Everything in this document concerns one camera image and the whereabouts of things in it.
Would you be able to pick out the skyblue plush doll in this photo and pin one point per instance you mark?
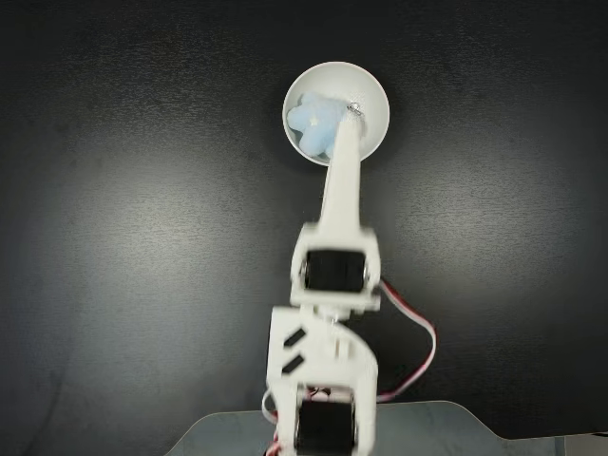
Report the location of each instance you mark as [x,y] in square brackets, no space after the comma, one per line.
[316,126]

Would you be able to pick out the white bowl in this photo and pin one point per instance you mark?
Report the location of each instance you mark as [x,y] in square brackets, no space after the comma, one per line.
[366,85]

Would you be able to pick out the grey cloth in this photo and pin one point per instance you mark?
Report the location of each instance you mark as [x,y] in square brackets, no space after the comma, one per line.
[451,430]

